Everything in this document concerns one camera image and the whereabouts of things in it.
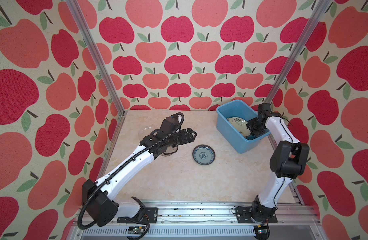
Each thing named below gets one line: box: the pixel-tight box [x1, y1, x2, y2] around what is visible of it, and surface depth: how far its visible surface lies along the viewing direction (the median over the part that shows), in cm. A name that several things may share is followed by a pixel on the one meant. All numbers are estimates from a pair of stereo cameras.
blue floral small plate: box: [192, 144, 216, 165], surface depth 98 cm
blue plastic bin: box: [216, 99, 271, 154], surface depth 102 cm
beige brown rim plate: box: [226, 117, 251, 137], surface depth 109 cm
